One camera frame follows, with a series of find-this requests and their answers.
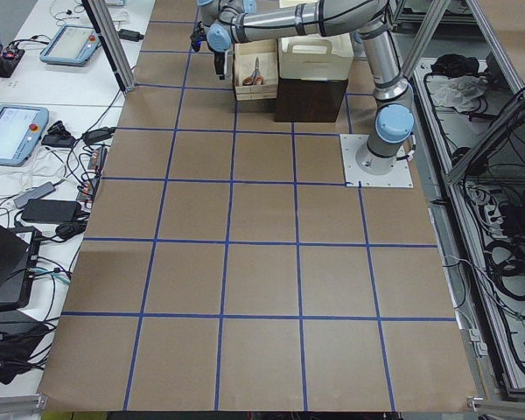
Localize black laptop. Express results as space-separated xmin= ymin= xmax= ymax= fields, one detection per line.
xmin=0 ymin=225 xmax=42 ymax=312

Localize blue teach pendant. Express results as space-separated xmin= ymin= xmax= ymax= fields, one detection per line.
xmin=39 ymin=24 xmax=100 ymax=67
xmin=0 ymin=104 xmax=49 ymax=167

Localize blue teach pendant upper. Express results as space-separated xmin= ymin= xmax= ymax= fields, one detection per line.
xmin=39 ymin=24 xmax=100 ymax=67

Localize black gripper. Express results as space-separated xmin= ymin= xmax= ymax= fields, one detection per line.
xmin=190 ymin=21 xmax=232 ymax=80

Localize white plastic tray lid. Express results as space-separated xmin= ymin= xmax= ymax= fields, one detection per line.
xmin=278 ymin=33 xmax=354 ymax=81

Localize dark brown cabinet box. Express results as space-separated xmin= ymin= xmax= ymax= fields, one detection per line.
xmin=275 ymin=78 xmax=348 ymax=123

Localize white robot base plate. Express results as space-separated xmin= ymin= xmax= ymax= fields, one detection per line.
xmin=339 ymin=134 xmax=413 ymax=189

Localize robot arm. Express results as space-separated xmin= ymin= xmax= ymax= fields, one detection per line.
xmin=191 ymin=1 xmax=413 ymax=114

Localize grey usb hub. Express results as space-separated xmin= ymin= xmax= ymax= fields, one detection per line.
xmin=13 ymin=181 xmax=56 ymax=209

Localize wooden drawer with white handle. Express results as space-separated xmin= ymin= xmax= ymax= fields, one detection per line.
xmin=225 ymin=40 xmax=278 ymax=102

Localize aluminium diagonal frame strut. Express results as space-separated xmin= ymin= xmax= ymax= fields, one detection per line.
xmin=445 ymin=87 xmax=525 ymax=185

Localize blue teach pendant lower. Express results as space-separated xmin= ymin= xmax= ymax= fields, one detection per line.
xmin=0 ymin=104 xmax=49 ymax=167

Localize aluminium frame post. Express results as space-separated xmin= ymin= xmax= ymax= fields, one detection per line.
xmin=81 ymin=0 xmax=135 ymax=95

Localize black power brick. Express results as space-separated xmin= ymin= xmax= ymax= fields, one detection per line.
xmin=21 ymin=199 xmax=81 ymax=224

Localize orange grey handled scissors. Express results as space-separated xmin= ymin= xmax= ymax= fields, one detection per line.
xmin=242 ymin=58 xmax=264 ymax=86

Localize crumpled white cloth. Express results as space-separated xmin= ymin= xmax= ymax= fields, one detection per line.
xmin=432 ymin=75 xmax=487 ymax=113

